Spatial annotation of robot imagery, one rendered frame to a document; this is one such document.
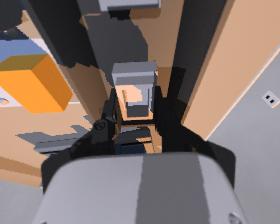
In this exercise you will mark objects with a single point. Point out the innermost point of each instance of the orange rectangular block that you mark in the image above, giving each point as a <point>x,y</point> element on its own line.
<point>35,82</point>

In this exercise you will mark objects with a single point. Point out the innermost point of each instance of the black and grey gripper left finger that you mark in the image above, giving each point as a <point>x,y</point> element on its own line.
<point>100,140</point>

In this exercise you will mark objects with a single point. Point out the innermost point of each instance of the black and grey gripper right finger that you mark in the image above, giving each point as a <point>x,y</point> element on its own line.
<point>175,135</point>

